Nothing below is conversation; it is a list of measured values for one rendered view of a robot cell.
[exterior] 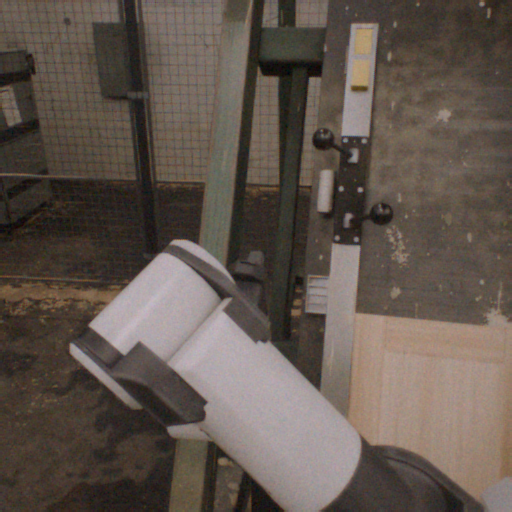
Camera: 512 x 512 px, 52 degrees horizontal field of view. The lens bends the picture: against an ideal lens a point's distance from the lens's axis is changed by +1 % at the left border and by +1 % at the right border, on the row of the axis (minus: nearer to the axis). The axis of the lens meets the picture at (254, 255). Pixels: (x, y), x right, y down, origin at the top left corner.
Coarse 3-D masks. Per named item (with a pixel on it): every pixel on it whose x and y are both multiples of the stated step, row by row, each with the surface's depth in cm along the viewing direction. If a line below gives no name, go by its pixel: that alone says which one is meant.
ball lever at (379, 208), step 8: (376, 208) 83; (384, 208) 83; (344, 216) 94; (352, 216) 93; (360, 216) 89; (368, 216) 87; (376, 216) 83; (384, 216) 83; (392, 216) 83; (344, 224) 93; (352, 224) 93; (384, 224) 84
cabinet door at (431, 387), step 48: (384, 336) 94; (432, 336) 93; (480, 336) 91; (384, 384) 93; (432, 384) 92; (480, 384) 91; (384, 432) 92; (432, 432) 91; (480, 432) 90; (480, 480) 89
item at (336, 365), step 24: (360, 24) 99; (360, 96) 97; (360, 120) 97; (336, 264) 95; (336, 288) 94; (336, 312) 94; (336, 336) 93; (336, 360) 93; (336, 384) 92; (336, 408) 92
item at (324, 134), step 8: (320, 128) 87; (312, 136) 87; (320, 136) 86; (328, 136) 86; (320, 144) 86; (328, 144) 86; (336, 144) 90; (344, 152) 92; (352, 152) 94; (352, 160) 94
